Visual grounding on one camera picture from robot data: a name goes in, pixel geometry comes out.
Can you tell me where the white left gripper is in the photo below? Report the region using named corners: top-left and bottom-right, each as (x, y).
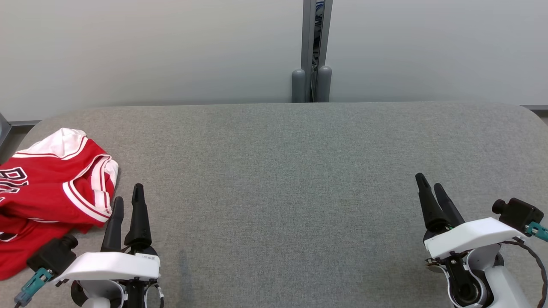
top-left (51, 184), bottom-right (161, 285)

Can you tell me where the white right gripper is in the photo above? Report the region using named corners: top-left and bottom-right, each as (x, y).
top-left (414, 173), bottom-right (528, 260)

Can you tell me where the red white lettered jersey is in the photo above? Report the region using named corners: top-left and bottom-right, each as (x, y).
top-left (0, 127), bottom-right (119, 227)

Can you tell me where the red shorts white trim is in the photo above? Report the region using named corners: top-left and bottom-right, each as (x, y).
top-left (0, 214), bottom-right (92, 281)

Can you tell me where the teal right camera connector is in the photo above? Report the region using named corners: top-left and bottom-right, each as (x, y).
top-left (525, 221), bottom-right (548, 243)

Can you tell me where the teal camera connector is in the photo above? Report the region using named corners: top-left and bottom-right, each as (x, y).
top-left (14, 268), bottom-right (54, 308)
top-left (525, 221), bottom-right (548, 243)

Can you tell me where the teal left camera connector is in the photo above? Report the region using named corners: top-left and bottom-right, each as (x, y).
top-left (14, 268), bottom-right (54, 308)

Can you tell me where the grey metal partition post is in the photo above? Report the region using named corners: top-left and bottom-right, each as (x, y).
top-left (301, 0), bottom-right (334, 103)

